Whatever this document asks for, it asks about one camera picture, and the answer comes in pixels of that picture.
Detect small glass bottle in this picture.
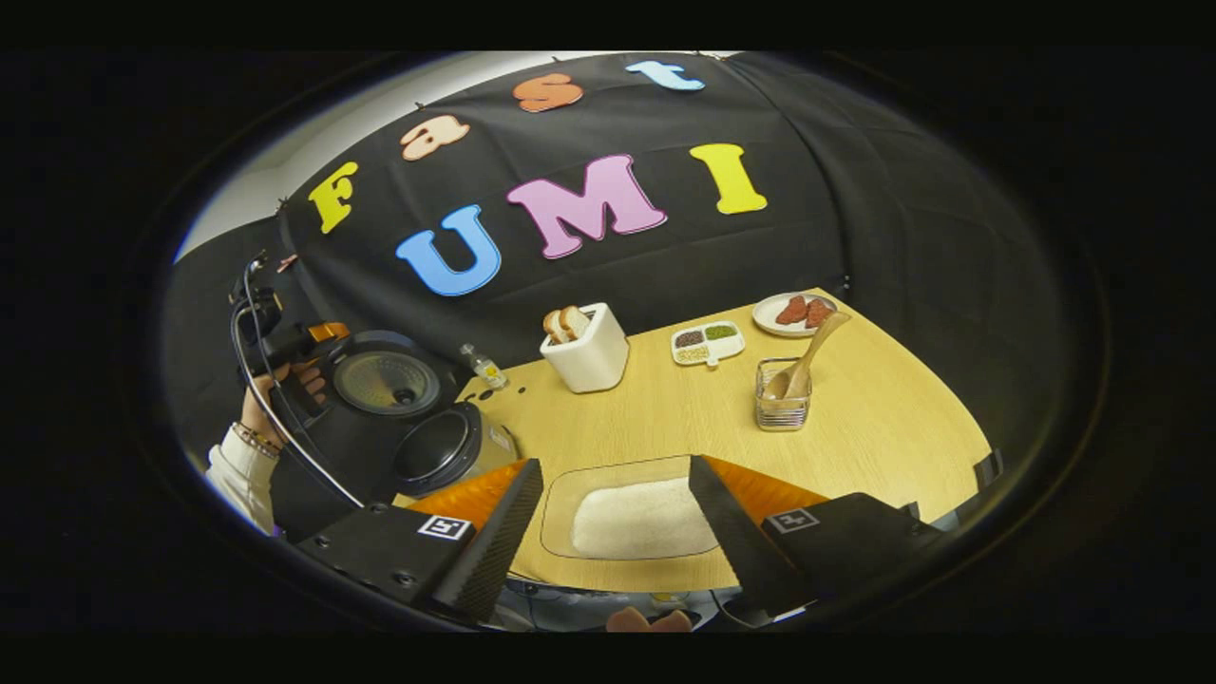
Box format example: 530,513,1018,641
461,343,509,392

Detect white toaster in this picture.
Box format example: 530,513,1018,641
540,302,631,394

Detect clear tray of white rice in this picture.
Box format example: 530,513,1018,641
540,454,723,561

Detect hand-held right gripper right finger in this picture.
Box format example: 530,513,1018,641
689,454,946,628

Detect dark grey rice cooker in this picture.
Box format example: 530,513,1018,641
318,329,521,502

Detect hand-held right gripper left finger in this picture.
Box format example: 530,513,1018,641
294,458,544,626

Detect black cable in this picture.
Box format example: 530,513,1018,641
231,258,368,510

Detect wooden spoon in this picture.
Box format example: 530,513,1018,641
765,312,852,400

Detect white divided bean dish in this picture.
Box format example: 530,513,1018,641
671,320,747,370

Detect clear chopstick holder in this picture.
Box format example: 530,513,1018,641
755,357,813,432

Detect white plate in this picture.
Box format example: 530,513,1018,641
752,292,840,338

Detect black backdrop cloth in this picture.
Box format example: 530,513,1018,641
161,52,1074,542

